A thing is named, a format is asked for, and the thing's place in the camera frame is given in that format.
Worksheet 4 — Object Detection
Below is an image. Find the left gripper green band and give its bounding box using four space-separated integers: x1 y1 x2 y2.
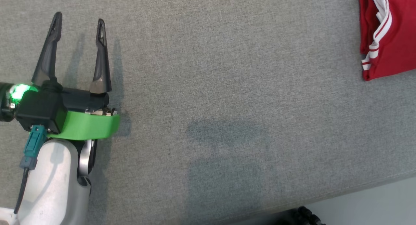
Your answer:
31 11 120 141

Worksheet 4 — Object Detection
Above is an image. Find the left arm cable teal plug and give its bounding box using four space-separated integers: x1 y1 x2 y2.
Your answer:
13 125 48 216

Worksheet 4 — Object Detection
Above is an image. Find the red white basketball jersey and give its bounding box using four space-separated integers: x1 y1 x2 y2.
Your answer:
357 0 416 82

